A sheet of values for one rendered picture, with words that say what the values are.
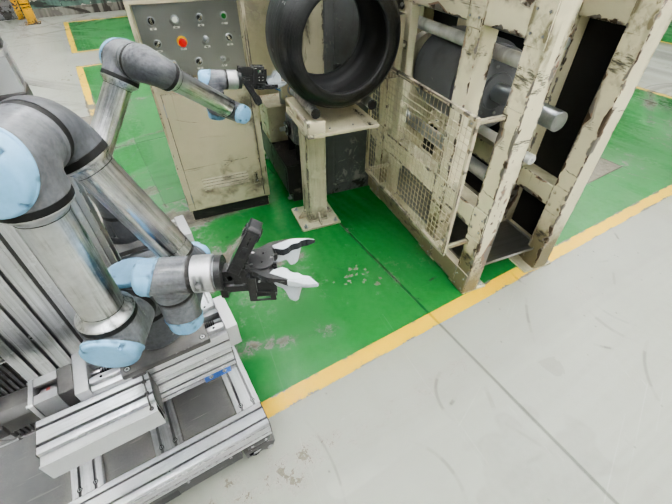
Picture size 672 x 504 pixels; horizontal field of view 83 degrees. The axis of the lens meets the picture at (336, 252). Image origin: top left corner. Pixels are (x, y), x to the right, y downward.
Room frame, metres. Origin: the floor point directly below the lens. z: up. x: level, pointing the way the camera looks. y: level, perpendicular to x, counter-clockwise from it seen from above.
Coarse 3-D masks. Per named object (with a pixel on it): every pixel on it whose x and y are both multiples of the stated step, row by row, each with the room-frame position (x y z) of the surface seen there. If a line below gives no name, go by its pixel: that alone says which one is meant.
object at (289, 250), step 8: (288, 240) 0.60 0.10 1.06; (296, 240) 0.60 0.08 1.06; (304, 240) 0.61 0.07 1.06; (312, 240) 0.61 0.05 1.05; (280, 248) 0.57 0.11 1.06; (288, 248) 0.58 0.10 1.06; (296, 248) 0.59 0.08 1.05; (280, 256) 0.58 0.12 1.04; (288, 256) 0.59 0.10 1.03; (296, 256) 0.60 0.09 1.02
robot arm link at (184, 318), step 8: (192, 296) 0.51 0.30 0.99; (200, 296) 0.55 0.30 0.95; (176, 304) 0.48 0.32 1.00; (184, 304) 0.49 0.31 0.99; (192, 304) 0.51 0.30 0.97; (200, 304) 0.53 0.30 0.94; (168, 312) 0.48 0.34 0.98; (176, 312) 0.48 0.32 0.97; (184, 312) 0.49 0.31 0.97; (192, 312) 0.50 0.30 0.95; (200, 312) 0.52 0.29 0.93; (168, 320) 0.48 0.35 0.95; (176, 320) 0.48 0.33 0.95; (184, 320) 0.49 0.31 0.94; (192, 320) 0.49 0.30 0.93; (200, 320) 0.51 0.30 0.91; (176, 328) 0.48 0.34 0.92; (184, 328) 0.48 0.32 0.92; (192, 328) 0.49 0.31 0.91
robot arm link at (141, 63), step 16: (128, 48) 1.28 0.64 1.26; (144, 48) 1.29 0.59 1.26; (128, 64) 1.25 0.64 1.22; (144, 64) 1.25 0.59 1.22; (160, 64) 1.28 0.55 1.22; (176, 64) 1.33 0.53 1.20; (144, 80) 1.26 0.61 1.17; (160, 80) 1.26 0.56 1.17; (176, 80) 1.29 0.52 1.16; (192, 80) 1.36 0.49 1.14; (192, 96) 1.35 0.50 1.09; (208, 96) 1.39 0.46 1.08; (224, 96) 1.46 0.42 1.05; (224, 112) 1.45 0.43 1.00; (240, 112) 1.47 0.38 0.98
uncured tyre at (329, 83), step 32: (288, 0) 1.66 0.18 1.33; (320, 0) 1.66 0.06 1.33; (384, 0) 1.77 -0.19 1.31; (288, 32) 1.63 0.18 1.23; (384, 32) 1.96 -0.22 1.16; (288, 64) 1.63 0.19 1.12; (352, 64) 2.01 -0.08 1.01; (384, 64) 1.78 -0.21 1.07; (320, 96) 1.67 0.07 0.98; (352, 96) 1.72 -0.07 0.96
